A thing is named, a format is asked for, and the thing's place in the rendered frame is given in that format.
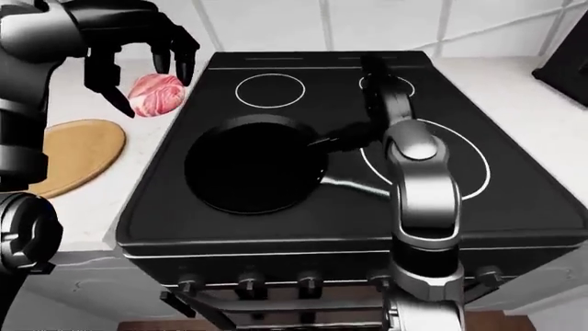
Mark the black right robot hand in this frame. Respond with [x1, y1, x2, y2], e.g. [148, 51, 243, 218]
[321, 54, 397, 152]

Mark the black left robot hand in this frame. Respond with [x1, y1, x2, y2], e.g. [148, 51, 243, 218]
[63, 0, 201, 120]

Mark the raw pink pork chop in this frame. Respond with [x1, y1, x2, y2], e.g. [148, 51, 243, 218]
[128, 72, 187, 119]

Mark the black frying pan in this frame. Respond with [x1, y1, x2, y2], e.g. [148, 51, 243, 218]
[183, 114, 368, 215]

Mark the round tan wooden plate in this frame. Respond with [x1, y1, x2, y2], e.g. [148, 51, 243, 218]
[28, 119, 127, 200]

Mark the black stove with oven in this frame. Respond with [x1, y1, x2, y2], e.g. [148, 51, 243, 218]
[115, 50, 588, 331]

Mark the black stove knob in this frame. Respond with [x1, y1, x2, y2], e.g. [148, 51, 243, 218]
[367, 268, 392, 288]
[297, 270, 324, 290]
[176, 273, 199, 292]
[237, 270, 264, 291]
[474, 265, 504, 287]

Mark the black box appliance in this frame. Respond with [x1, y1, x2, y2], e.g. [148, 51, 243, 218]
[531, 0, 588, 110]

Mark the black oven door handle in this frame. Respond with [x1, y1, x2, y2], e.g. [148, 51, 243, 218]
[159, 290, 391, 320]

